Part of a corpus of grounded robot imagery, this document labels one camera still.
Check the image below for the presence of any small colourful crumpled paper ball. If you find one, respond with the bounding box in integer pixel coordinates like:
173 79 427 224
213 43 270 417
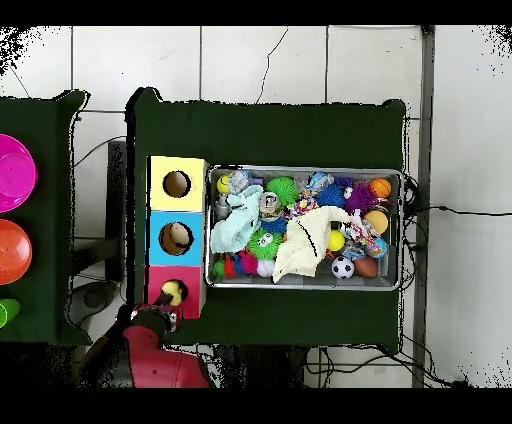
285 196 320 219

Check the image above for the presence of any pink plastic bowl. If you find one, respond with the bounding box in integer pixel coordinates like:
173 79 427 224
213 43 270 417
0 133 39 214

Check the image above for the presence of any blue spiky ball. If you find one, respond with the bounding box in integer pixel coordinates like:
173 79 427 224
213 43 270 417
315 183 347 212

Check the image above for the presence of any orange plastic bowl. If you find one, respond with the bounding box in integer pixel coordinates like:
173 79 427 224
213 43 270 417
0 218 33 286

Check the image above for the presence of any mint waffle cloth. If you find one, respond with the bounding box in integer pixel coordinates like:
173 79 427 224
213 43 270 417
209 184 265 255

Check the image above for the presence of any silver drink can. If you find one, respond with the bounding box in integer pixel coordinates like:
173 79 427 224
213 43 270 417
258 191 281 221

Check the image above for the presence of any green spiky ball with eyes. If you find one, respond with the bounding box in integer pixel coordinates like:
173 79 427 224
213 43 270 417
246 228 284 261

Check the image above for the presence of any black cable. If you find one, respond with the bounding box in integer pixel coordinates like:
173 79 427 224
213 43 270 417
403 204 512 218
73 135 128 168
305 344 469 388

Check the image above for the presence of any purple spiky ball with eyes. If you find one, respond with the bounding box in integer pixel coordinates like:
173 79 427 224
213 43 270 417
342 181 381 216

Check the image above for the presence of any silver wire mesh bin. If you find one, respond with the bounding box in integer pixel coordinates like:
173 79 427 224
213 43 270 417
204 164 404 292

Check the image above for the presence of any green plastic cup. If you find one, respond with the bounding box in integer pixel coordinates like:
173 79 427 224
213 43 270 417
0 298 22 330

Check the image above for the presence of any grey metal rail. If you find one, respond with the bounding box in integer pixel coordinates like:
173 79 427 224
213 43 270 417
411 25 437 388

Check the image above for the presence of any multicolour spiky caterpillar toy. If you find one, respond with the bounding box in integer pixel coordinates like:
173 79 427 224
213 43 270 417
211 249 259 280

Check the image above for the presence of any plain green spiky ball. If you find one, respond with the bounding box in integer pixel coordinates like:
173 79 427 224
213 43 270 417
264 176 300 208

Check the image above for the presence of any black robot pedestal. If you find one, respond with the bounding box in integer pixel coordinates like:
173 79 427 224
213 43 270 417
211 345 309 389

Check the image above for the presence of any cream waffle cloth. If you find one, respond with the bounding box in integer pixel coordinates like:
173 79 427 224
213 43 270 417
271 205 355 283

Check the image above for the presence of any wooden box with three holes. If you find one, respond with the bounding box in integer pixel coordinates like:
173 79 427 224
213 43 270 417
142 154 210 321

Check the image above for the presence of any black stand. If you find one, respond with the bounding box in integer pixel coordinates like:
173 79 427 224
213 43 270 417
65 139 128 327

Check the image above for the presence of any crushed bottle with blue label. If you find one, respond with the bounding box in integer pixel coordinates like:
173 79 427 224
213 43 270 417
301 170 335 197

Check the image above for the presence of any yellow plush duck toy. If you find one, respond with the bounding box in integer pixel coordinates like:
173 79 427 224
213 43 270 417
160 279 189 308

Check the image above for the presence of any dark green table cloth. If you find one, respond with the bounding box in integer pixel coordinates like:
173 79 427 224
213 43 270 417
0 89 93 347
125 87 407 353

